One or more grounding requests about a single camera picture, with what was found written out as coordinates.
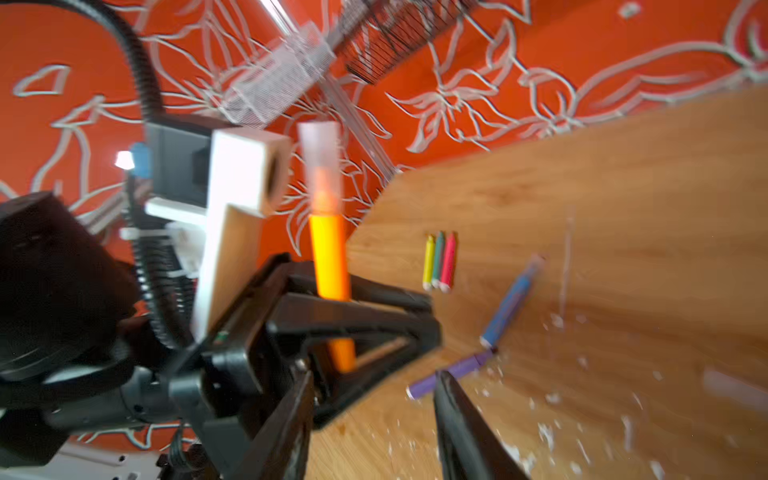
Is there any yellow pen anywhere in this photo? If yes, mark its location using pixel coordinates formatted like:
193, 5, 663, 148
422, 235, 436, 291

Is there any blue pen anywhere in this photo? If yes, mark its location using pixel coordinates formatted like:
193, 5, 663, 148
479, 255, 546, 349

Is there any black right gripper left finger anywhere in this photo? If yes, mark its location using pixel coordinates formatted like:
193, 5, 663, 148
224, 371, 315, 479

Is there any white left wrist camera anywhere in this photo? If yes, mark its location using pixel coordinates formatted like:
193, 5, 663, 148
115, 114, 292, 349

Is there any orange pen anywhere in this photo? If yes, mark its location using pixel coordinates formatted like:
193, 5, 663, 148
309, 215, 356, 373

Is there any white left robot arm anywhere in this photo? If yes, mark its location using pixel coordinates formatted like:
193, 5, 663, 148
1, 1, 441, 479

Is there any clear pen cap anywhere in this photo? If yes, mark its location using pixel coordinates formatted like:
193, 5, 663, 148
298, 121, 343, 216
701, 369, 767, 414

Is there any clear pen cap on table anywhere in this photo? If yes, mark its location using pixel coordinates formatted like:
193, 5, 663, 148
701, 369, 767, 414

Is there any pink pen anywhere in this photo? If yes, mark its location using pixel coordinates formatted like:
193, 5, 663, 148
439, 232, 458, 293

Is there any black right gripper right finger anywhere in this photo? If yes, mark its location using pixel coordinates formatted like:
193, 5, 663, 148
433, 371, 529, 480

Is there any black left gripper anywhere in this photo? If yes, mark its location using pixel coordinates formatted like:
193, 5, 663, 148
170, 257, 442, 456

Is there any purple pen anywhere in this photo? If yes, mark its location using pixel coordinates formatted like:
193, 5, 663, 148
406, 349, 496, 401

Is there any white mesh basket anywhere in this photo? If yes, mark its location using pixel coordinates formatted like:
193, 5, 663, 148
220, 22, 336, 128

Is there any green pen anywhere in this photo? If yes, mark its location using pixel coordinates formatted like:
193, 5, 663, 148
431, 231, 446, 288

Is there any black wire basket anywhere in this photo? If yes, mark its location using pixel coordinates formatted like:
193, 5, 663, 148
334, 0, 478, 84

